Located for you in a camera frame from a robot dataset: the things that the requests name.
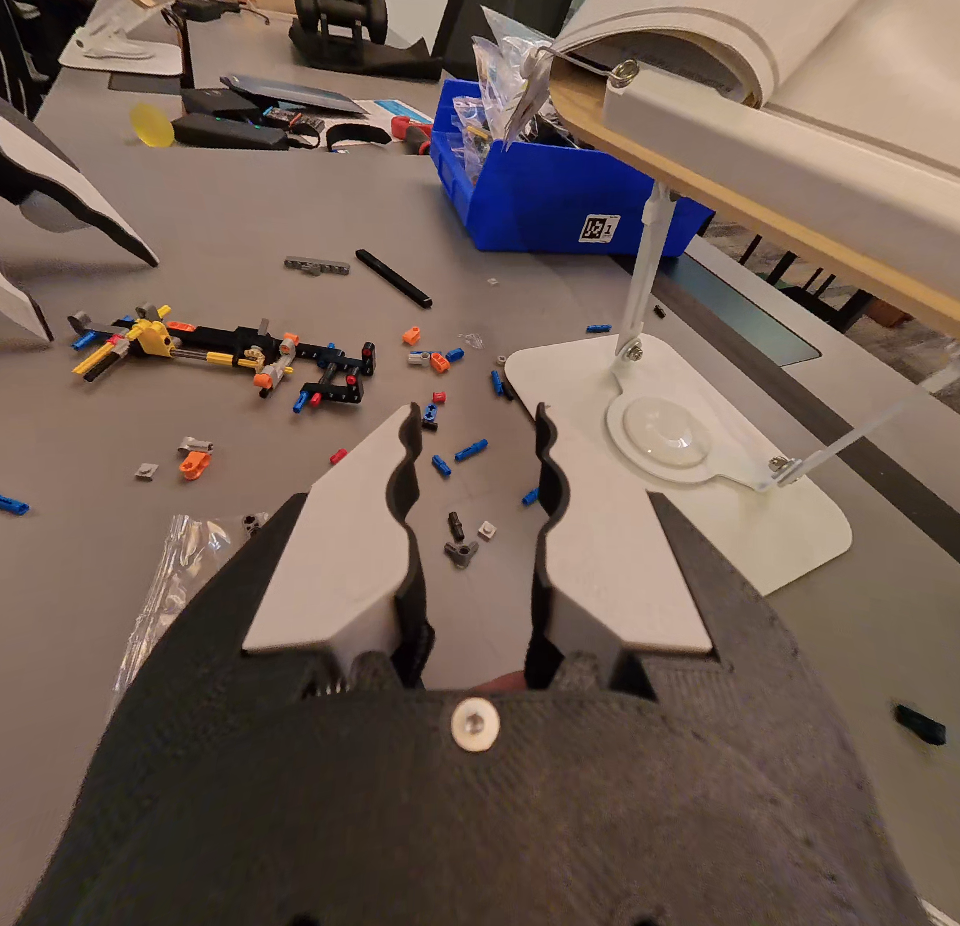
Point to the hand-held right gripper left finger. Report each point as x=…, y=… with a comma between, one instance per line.
x=337, y=566

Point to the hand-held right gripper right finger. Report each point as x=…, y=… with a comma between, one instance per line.
x=622, y=566

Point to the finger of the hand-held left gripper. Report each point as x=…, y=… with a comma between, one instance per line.
x=37, y=154
x=15, y=300

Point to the clear plastic bag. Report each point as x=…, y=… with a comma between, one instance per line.
x=172, y=574

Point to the black yellow lego assembly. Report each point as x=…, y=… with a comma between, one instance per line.
x=217, y=335

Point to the lego instruction booklet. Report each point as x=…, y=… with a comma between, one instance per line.
x=825, y=34

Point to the dark grey lego piece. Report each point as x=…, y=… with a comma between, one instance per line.
x=253, y=522

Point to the grey three-way lego connector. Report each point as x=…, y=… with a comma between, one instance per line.
x=460, y=555

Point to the long black lego beam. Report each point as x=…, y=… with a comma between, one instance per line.
x=394, y=279

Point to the grey lego beam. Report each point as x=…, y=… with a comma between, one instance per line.
x=330, y=266

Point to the black dumbbell set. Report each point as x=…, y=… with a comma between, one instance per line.
x=337, y=4

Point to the black lego piece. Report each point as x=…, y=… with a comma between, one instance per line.
x=921, y=725

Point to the clear bags of lego parts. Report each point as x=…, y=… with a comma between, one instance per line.
x=506, y=71

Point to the yellow translucent disc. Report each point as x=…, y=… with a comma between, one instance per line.
x=152, y=125

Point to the clear plastic dome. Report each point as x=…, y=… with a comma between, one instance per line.
x=664, y=431

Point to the black box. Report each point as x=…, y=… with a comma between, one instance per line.
x=210, y=103

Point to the black case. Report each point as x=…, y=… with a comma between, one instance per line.
x=225, y=133

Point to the small black device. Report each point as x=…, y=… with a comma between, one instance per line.
x=289, y=116

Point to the clear plastic scrap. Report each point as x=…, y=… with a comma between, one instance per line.
x=472, y=340

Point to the dark blue folder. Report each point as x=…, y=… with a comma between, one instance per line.
x=300, y=92

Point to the blue printed paper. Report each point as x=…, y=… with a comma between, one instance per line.
x=390, y=109

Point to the black cloth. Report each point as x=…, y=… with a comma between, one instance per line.
x=390, y=60

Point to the blue storage bin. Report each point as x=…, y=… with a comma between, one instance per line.
x=525, y=199

